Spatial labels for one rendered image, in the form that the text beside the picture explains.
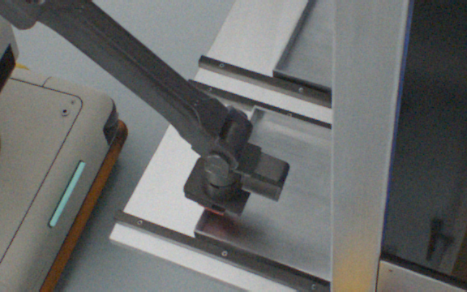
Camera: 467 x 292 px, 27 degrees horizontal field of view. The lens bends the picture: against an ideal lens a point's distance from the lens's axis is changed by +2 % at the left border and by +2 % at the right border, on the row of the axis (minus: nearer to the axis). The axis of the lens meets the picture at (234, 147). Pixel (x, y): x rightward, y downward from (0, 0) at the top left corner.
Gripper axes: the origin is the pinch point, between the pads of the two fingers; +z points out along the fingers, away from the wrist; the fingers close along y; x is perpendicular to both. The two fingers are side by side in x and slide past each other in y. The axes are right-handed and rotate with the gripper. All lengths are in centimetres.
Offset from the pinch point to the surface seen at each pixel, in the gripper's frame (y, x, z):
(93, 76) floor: -61, 66, 102
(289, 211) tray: 11.6, 4.4, -0.6
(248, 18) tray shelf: -10.3, 39.6, 3.4
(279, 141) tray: 5.0, 16.4, 0.5
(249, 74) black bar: -5.0, 26.6, 0.4
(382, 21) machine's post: 15, -13, -82
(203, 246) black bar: 1.0, -7.4, -0.5
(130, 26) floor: -58, 86, 101
